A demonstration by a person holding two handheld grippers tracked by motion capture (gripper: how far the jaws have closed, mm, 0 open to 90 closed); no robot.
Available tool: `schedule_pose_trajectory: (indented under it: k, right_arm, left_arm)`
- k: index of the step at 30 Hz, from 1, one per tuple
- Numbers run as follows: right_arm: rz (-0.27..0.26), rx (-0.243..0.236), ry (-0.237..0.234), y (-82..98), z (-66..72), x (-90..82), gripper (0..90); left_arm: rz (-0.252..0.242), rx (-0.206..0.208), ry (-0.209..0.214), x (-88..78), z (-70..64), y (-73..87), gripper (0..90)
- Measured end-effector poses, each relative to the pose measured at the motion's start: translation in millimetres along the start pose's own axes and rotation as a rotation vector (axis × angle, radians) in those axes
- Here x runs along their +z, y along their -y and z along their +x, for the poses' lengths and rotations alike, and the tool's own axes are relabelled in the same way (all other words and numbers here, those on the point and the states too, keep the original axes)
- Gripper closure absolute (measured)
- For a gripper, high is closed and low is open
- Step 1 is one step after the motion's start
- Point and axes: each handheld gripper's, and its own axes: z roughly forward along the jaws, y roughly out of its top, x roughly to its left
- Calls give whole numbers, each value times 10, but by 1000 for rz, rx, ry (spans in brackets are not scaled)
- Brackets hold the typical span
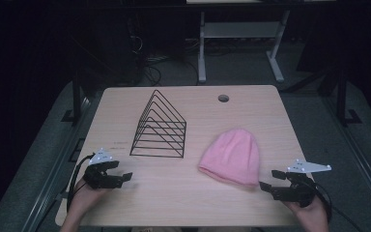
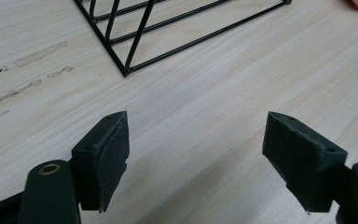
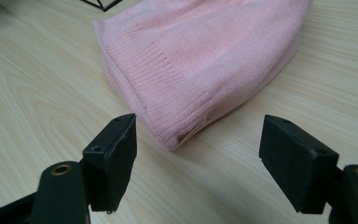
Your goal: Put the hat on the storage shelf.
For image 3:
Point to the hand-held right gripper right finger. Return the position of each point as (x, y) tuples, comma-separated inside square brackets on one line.
[(298, 161)]

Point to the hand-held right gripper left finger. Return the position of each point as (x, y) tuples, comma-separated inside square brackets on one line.
[(112, 168)]

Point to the pink knitted sweater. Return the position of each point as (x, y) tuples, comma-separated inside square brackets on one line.
[(195, 62)]

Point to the black metal frame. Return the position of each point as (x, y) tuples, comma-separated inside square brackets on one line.
[(103, 4)]

